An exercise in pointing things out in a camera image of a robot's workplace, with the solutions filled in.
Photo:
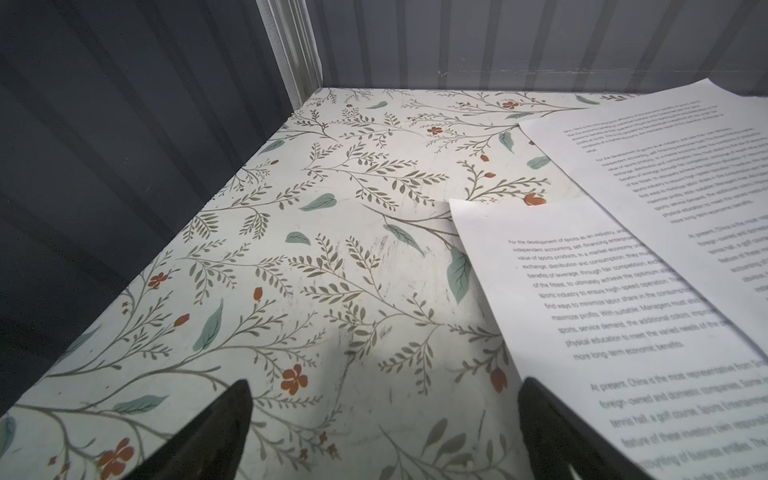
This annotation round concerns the printed paper sheet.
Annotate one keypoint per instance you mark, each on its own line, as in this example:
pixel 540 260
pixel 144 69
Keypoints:
pixel 685 171
pixel 590 312

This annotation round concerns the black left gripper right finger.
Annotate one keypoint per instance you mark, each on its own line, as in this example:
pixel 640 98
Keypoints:
pixel 561 445

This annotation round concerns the printed paper sheet upper left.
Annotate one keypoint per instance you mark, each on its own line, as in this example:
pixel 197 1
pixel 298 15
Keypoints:
pixel 685 171

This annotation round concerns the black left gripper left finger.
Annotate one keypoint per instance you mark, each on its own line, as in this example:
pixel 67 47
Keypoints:
pixel 210 446

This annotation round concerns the printed paper sheet lower left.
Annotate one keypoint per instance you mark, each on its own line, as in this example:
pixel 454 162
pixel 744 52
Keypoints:
pixel 590 312

